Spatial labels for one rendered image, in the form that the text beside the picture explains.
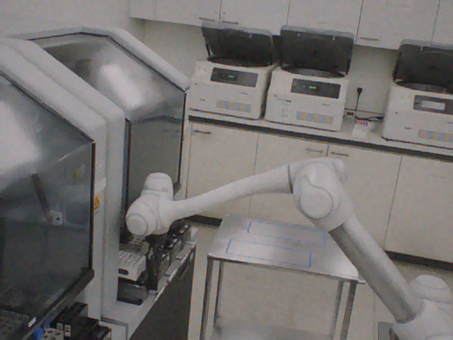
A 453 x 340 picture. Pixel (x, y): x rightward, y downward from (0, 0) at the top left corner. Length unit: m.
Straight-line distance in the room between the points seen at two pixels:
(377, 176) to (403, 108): 0.51
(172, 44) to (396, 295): 3.56
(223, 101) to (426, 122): 1.43
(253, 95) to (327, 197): 2.62
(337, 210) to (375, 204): 2.64
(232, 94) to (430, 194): 1.58
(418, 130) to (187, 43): 2.01
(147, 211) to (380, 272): 0.73
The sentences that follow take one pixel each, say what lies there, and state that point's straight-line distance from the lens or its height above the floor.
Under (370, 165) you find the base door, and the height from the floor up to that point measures 0.71.
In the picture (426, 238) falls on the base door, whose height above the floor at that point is 0.23.
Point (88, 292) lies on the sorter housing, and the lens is 1.91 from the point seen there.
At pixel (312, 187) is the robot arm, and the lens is 1.66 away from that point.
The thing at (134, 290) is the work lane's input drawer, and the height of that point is 0.78.
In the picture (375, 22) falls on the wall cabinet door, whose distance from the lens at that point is 4.37.
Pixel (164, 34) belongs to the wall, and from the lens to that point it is 5.01.
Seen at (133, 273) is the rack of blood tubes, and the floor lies 0.84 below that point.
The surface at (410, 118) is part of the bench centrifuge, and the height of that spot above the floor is 1.08.
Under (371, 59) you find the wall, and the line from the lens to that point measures 4.74.
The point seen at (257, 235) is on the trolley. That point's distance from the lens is 2.56.
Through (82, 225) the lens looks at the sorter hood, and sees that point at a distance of 1.71.
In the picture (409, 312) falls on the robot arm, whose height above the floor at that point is 0.97.
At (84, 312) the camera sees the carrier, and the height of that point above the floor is 0.86.
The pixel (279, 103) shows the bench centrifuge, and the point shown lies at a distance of 4.20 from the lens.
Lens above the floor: 1.88
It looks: 18 degrees down
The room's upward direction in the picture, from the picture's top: 6 degrees clockwise
